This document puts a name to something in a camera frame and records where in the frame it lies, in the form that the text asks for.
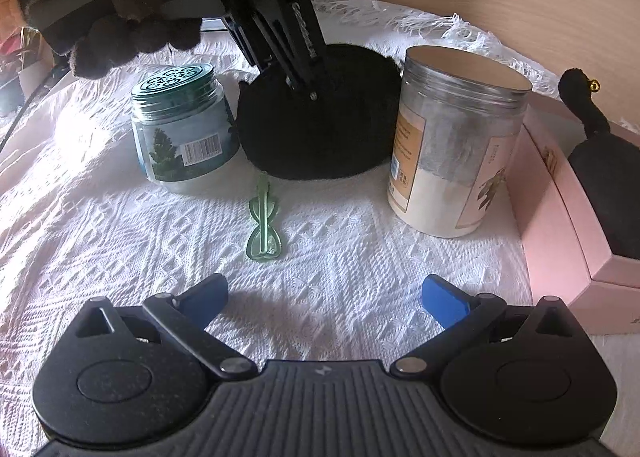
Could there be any black mesh hat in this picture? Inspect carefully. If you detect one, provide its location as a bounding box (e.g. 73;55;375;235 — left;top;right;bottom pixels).
235;44;401;181

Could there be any black plush cat toy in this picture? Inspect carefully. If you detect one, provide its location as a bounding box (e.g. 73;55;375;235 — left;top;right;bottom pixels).
558;68;639;259

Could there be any green transparent hair clip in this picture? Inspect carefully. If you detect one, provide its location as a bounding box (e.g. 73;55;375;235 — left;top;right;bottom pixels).
245;172;282;262

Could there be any pink cardboard box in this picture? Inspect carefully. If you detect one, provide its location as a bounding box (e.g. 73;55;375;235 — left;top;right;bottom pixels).
506;93;639;335

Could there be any green lid glass jar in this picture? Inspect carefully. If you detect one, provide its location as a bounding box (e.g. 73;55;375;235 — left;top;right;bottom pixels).
131;63;240;195

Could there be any clear jar white powder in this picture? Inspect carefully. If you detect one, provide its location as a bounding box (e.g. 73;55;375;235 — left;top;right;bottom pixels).
387;46;532;238

